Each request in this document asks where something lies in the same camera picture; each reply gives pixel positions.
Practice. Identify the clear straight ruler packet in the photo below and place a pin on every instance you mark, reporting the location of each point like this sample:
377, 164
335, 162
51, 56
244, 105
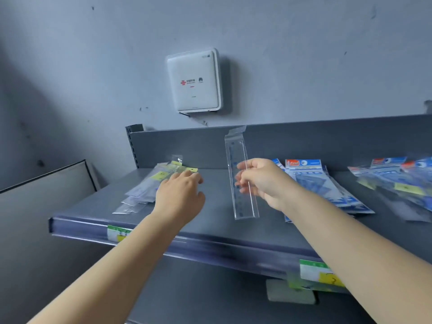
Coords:
236, 148

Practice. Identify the person's right hand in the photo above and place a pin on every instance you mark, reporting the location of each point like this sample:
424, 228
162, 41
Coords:
270, 180

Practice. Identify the grey slotted shelf post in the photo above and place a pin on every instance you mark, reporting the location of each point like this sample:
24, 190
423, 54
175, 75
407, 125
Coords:
428, 107
133, 145

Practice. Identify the person's left forearm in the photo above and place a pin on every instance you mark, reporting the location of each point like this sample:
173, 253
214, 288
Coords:
108, 276

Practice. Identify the person's left hand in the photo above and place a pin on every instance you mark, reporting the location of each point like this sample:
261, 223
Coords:
179, 199

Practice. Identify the grey leaning board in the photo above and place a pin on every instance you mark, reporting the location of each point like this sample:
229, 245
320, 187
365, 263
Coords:
33, 239

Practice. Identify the pile of mixed packaged rulers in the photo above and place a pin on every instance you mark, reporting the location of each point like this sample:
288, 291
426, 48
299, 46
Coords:
398, 185

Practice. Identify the pile of clear rulers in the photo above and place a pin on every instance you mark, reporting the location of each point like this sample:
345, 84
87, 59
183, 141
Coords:
145, 188

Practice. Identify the green yellow shelf price label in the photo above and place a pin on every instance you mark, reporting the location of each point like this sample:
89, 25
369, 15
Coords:
314, 271
116, 232

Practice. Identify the white wall router box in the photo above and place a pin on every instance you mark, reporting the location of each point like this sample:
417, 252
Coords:
194, 94

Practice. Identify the person's right forearm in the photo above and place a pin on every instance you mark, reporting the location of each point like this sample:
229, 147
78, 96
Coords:
364, 256

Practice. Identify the green cardboard box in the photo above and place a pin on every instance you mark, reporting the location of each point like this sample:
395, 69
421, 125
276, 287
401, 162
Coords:
295, 283

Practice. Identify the pile of blue set-square packets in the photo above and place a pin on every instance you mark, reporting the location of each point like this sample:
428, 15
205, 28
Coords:
314, 182

